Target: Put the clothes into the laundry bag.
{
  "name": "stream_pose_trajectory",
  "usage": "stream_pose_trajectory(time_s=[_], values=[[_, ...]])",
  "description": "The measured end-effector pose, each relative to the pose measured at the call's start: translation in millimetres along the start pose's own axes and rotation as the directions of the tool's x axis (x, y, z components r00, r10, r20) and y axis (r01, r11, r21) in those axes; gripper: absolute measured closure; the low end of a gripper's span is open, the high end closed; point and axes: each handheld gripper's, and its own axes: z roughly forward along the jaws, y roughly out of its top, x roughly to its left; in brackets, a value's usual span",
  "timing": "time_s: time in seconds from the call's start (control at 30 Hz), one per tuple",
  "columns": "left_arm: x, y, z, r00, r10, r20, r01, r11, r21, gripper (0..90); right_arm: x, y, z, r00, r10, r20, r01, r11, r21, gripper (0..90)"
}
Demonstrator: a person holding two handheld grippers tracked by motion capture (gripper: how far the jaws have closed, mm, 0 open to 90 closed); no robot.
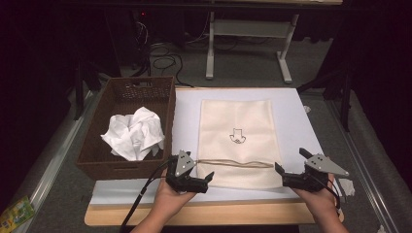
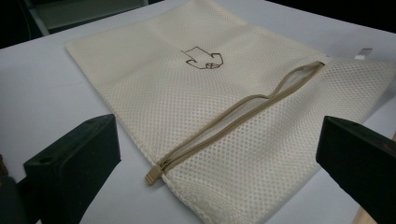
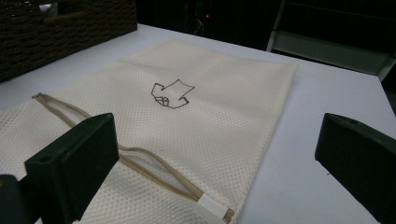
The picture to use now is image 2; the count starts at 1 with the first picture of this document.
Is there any white board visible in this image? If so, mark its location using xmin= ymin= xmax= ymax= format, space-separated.
xmin=0 ymin=0 xmax=396 ymax=224

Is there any cream mesh laundry bag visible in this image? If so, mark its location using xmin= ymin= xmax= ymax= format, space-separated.
xmin=64 ymin=0 xmax=396 ymax=224

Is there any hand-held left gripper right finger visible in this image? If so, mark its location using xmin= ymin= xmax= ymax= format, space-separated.
xmin=315 ymin=115 xmax=396 ymax=224

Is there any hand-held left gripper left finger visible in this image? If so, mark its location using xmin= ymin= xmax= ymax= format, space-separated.
xmin=22 ymin=113 xmax=122 ymax=224

